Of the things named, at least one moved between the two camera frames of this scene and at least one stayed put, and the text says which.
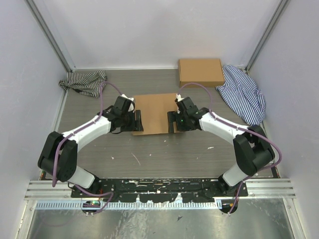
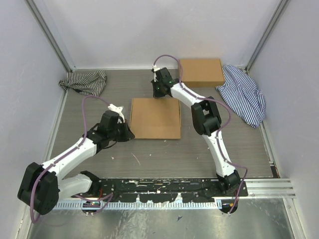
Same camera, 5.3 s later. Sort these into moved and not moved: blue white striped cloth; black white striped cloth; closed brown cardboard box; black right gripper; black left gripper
Moved: black right gripper; black left gripper
Not moved: black white striped cloth; closed brown cardboard box; blue white striped cloth
